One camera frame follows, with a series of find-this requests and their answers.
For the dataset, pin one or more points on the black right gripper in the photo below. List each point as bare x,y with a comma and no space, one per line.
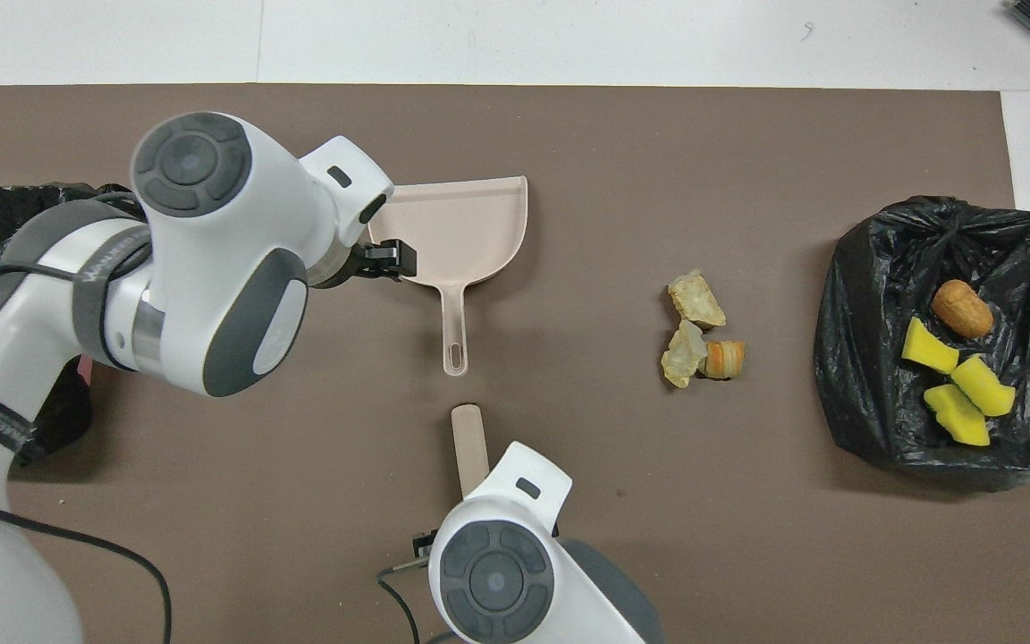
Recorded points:
426,544

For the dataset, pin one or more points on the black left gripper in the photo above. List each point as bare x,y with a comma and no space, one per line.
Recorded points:
350,268

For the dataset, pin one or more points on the beige plastic dustpan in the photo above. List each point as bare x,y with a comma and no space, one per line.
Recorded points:
470,233

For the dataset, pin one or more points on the beige hand brush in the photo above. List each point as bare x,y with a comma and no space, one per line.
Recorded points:
470,447

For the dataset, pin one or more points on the pale croissant chunk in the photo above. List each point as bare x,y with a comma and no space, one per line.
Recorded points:
698,301
681,355

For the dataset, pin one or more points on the orange striped croissant piece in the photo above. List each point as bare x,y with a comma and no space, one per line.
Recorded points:
724,359

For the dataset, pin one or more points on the yellow sponge piece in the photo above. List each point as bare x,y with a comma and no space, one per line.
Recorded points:
958,416
928,347
984,386

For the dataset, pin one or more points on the brown bread roll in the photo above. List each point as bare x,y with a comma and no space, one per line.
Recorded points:
962,309

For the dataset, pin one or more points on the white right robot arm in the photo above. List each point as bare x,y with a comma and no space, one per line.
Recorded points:
515,555

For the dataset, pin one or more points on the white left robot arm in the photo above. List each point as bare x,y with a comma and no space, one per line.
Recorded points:
211,268

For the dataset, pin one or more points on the bin with tied black bag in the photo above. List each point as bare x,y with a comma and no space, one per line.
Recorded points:
882,376

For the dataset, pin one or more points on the large brown table mat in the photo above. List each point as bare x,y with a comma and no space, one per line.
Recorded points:
658,161

